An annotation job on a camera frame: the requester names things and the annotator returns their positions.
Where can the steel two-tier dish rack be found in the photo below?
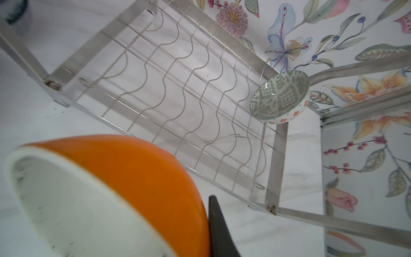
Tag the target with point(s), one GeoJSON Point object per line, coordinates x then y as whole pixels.
{"type": "Point", "coordinates": [187, 52]}

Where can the blue floral bowl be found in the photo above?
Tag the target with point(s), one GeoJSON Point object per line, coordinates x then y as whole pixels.
{"type": "Point", "coordinates": [17, 14]}

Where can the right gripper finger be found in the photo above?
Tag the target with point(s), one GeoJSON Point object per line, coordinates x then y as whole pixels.
{"type": "Point", "coordinates": [221, 243]}

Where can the orange white bowl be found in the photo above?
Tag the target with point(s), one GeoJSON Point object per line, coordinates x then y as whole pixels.
{"type": "Point", "coordinates": [108, 196]}

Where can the green geometric pattern bowl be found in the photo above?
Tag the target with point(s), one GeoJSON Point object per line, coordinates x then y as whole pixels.
{"type": "Point", "coordinates": [281, 98]}

